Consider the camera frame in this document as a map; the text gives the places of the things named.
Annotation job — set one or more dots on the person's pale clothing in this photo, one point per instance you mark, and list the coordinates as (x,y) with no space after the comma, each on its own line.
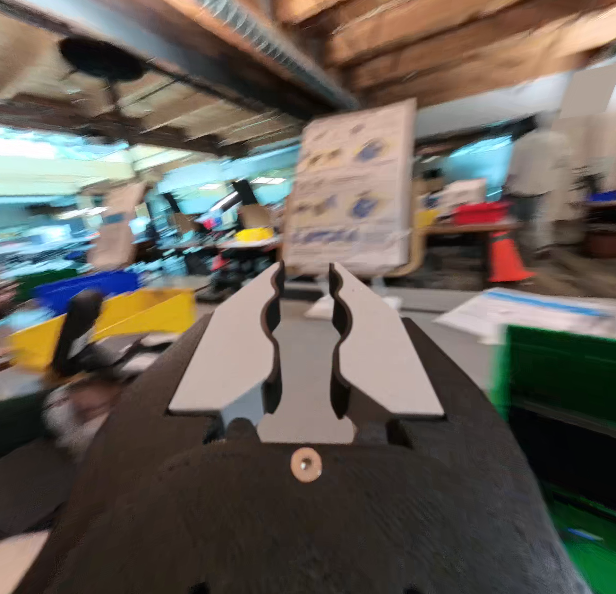
(19,565)

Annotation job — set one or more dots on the green plastic bin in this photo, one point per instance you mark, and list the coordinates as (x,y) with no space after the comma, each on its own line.
(553,372)

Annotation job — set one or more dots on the blue plastic bin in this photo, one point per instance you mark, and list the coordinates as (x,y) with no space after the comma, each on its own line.
(86,286)

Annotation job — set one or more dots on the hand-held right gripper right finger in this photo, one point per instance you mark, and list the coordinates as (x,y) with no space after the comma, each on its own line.
(385,363)

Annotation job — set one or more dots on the brown cardboard box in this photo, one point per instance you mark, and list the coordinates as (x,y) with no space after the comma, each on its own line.
(115,228)

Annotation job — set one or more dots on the orange traffic cone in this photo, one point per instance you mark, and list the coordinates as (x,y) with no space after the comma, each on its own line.
(507,262)

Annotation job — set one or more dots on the yellow plastic bin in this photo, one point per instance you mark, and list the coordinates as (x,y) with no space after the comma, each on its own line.
(144,310)

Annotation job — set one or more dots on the instruction sheet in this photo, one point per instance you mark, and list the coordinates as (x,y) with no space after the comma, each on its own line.
(351,185)

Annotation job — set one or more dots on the red plastic bin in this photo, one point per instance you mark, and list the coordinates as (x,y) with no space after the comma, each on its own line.
(481,214)

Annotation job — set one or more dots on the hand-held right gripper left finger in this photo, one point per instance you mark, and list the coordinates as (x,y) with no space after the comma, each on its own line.
(226,358)

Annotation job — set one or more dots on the printed paper sheet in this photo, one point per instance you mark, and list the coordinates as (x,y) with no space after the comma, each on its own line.
(529,310)

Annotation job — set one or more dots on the black ceiling lamp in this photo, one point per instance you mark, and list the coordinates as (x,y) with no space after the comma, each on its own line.
(101,57)

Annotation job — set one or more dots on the person's left hand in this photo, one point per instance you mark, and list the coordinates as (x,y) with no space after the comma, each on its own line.
(94,411)

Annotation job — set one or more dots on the grey desk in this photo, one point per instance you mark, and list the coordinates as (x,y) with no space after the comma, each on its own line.
(308,363)

